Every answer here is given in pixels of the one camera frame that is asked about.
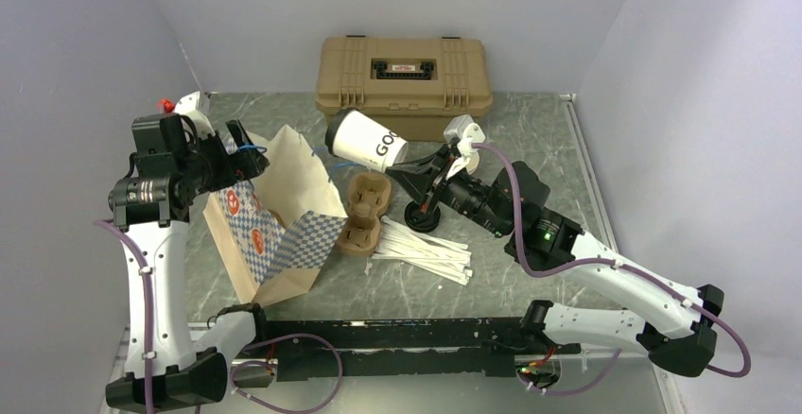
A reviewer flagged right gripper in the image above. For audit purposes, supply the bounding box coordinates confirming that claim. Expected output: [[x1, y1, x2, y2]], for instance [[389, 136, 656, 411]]
[[387, 144, 512, 237]]

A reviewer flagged white paper cup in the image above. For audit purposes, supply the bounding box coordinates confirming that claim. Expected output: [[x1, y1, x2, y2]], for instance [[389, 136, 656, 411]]
[[334, 109, 409, 172]]

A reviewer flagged paper bag with blue handles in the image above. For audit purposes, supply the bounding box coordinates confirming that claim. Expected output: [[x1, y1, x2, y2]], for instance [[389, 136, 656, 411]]
[[203, 125, 347, 306]]

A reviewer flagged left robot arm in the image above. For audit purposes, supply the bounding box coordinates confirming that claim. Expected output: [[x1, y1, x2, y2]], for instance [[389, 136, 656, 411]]
[[99, 112, 272, 413]]

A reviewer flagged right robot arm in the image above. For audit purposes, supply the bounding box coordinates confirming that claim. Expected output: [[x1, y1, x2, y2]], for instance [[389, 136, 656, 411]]
[[385, 145, 724, 377]]

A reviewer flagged black cup lid stack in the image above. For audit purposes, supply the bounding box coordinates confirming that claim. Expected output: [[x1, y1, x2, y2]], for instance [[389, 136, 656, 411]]
[[404, 201, 442, 233]]

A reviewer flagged tan plastic toolbox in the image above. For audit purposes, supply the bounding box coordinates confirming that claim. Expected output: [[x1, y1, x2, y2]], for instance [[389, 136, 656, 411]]
[[315, 35, 493, 142]]

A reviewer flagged pile of wrapped straws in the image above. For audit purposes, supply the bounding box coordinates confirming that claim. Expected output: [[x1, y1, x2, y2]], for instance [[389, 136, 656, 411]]
[[371, 216, 473, 286]]

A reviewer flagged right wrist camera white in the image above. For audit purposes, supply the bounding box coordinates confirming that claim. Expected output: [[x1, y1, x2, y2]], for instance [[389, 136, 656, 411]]
[[443, 114, 486, 180]]

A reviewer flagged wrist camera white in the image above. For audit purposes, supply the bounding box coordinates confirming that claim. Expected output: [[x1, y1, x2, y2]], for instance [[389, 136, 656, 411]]
[[443, 114, 486, 180], [157, 91, 214, 138]]

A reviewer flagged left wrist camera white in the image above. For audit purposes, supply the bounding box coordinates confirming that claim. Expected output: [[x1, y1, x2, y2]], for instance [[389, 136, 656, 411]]
[[157, 91, 214, 138]]

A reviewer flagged aluminium side rail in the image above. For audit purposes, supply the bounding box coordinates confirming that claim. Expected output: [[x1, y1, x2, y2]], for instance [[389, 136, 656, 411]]
[[559, 93, 666, 362]]

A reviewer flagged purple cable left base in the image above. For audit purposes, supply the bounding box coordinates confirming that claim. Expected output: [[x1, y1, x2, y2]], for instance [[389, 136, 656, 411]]
[[229, 333, 344, 414]]

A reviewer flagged purple cable base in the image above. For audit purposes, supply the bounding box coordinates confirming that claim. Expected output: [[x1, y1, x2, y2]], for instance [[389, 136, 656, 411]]
[[516, 348, 624, 398], [229, 333, 344, 414]]

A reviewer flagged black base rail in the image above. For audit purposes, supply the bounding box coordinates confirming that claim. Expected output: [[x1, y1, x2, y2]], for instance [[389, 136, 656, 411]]
[[238, 317, 581, 382]]

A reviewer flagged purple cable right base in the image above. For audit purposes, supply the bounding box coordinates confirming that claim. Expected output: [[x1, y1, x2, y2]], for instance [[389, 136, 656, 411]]
[[516, 348, 624, 398]]

